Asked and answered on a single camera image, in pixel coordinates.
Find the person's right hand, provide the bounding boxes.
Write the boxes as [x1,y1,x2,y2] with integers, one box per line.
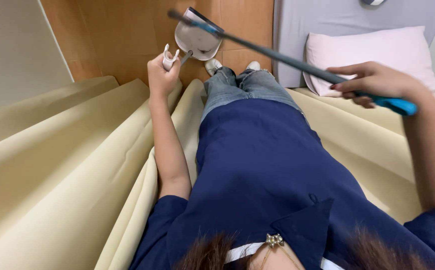
[326,61,428,109]

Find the person's left hand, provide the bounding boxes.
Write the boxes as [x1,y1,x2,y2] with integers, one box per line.
[147,52,183,99]

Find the white long-handled dustpan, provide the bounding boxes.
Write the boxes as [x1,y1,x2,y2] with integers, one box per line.
[162,7,225,72]

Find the grey broom with blue grip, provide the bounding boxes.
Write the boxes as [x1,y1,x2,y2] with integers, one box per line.
[167,9,418,116]

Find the blue ripped jeans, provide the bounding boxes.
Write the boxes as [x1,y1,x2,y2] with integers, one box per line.
[200,67,309,124]

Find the bed with grey sheet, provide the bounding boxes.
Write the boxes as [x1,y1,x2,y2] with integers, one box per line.
[272,0,435,89]

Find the navy blue shirt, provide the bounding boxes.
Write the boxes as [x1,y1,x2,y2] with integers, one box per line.
[128,98,435,270]

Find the pale pink pillow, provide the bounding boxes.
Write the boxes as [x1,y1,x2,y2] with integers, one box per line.
[302,25,435,98]

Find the gold pendant necklace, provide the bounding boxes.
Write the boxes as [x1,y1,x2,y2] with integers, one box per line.
[259,233,303,270]

